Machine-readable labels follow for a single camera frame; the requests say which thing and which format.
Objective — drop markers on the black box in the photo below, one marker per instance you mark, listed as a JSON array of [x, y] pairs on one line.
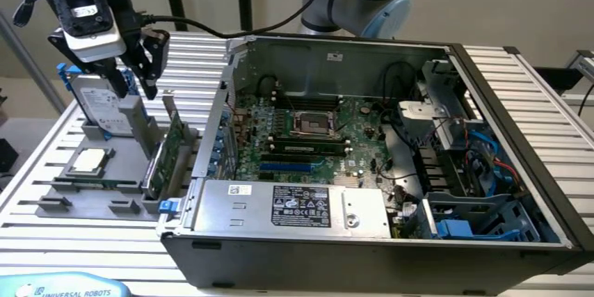
[[557, 79]]

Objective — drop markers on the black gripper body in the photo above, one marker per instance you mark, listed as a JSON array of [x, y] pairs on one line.
[[120, 1]]

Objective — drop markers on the grey metal device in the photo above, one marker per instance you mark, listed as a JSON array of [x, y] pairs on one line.
[[582, 62]]

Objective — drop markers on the grey parts rack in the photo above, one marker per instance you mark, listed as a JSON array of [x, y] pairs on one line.
[[92, 206]]

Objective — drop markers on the hard disk with blue rails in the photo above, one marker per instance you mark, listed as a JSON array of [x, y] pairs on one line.
[[99, 105]]

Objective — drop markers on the silver power supply unit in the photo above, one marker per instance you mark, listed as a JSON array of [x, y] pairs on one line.
[[250, 213]]

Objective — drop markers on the blue case latch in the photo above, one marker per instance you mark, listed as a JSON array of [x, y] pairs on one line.
[[168, 206]]

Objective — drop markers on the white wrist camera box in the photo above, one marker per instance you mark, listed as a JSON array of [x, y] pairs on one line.
[[95, 46]]

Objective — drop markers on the black fan shroud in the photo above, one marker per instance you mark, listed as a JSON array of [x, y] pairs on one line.
[[441, 172]]

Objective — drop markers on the installed RAM stick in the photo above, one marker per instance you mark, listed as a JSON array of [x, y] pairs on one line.
[[302, 148]]

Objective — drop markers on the blue expansion slot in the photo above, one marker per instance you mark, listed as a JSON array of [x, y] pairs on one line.
[[287, 166]]

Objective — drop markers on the aluminium frame post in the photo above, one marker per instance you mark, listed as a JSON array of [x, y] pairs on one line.
[[32, 64]]

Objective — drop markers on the blue-grey plastic drive bay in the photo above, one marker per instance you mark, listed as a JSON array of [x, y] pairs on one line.
[[491, 213]]

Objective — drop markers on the metal disk bay cage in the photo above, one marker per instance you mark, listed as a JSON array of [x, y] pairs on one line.
[[441, 109]]

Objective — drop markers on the green motherboard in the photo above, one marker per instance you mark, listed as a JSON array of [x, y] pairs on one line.
[[366, 137]]

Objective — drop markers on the white case sticker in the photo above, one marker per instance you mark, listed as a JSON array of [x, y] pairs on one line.
[[334, 56]]

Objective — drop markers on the black open PC case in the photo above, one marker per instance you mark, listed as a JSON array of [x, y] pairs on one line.
[[324, 265]]

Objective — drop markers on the silver CPU chip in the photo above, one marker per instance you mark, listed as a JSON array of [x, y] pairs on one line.
[[89, 160]]

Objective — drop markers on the metal CPU socket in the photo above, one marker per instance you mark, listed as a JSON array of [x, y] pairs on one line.
[[312, 122]]

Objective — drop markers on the blue drive caddy latch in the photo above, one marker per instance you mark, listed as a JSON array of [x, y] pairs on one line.
[[454, 229]]

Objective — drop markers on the Universal Robots teach pendant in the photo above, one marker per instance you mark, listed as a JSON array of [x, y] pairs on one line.
[[55, 286]]

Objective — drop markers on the black expansion slot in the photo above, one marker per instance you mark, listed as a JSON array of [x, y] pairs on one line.
[[290, 158]]

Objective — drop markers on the green RAM stick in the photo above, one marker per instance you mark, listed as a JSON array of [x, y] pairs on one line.
[[97, 184]]

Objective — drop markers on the coin cell battery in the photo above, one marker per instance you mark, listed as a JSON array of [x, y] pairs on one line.
[[366, 109]]

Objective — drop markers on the silver chipset heatsink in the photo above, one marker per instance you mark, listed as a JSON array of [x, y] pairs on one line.
[[346, 181]]

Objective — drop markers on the black object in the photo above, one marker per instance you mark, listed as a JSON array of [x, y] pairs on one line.
[[7, 154]]

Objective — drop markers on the green graphics card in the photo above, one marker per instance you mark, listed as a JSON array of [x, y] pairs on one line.
[[170, 151]]

